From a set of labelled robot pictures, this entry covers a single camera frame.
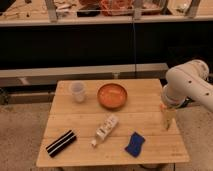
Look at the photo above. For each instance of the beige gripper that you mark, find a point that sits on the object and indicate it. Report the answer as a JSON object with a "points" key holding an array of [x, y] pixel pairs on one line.
{"points": [[167, 115]]}

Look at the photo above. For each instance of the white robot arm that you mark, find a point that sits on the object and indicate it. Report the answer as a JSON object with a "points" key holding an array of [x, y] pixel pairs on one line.
{"points": [[186, 80]]}

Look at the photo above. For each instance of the orange ceramic bowl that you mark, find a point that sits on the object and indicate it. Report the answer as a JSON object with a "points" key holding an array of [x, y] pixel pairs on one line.
{"points": [[112, 96]]}

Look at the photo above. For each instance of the wooden table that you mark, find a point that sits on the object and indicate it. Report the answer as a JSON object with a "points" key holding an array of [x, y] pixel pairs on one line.
{"points": [[86, 134]]}

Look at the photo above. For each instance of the white plastic bottle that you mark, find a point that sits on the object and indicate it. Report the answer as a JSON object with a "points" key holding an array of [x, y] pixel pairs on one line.
{"points": [[104, 130]]}

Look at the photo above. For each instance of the clear plastic measuring cup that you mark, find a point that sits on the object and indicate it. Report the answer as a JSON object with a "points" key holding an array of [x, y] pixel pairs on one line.
{"points": [[77, 89]]}

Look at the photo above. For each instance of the black white striped case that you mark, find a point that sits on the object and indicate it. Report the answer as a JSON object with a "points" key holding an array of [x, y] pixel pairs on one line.
{"points": [[61, 143]]}

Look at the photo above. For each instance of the long wooden bench shelf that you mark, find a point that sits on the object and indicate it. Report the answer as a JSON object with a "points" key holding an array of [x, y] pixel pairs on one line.
{"points": [[50, 76]]}

